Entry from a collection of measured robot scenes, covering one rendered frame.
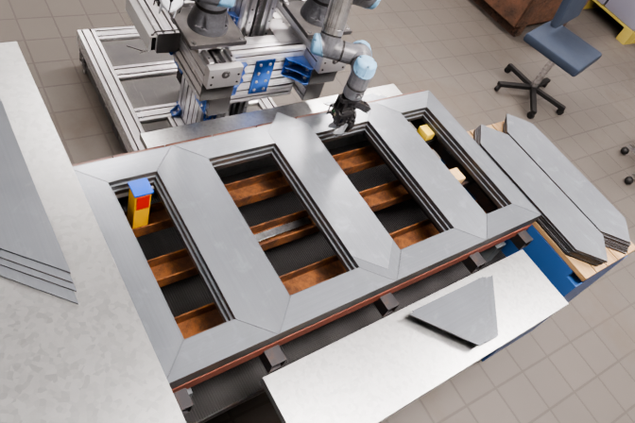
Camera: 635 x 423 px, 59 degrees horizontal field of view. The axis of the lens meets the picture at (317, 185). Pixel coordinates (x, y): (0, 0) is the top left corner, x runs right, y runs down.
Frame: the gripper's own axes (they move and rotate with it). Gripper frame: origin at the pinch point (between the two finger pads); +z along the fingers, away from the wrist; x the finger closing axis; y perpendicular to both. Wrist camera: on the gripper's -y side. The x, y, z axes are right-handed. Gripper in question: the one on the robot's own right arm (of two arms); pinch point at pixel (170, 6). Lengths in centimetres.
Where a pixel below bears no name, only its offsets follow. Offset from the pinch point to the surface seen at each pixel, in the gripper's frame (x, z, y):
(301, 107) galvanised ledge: -70, -61, 69
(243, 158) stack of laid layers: -39, -11, 58
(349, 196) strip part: -75, 4, 49
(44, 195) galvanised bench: 18, 32, 43
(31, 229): 19, 44, 41
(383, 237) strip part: -85, 20, 48
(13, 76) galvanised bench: 35, -9, 46
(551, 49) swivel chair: -265, -186, 59
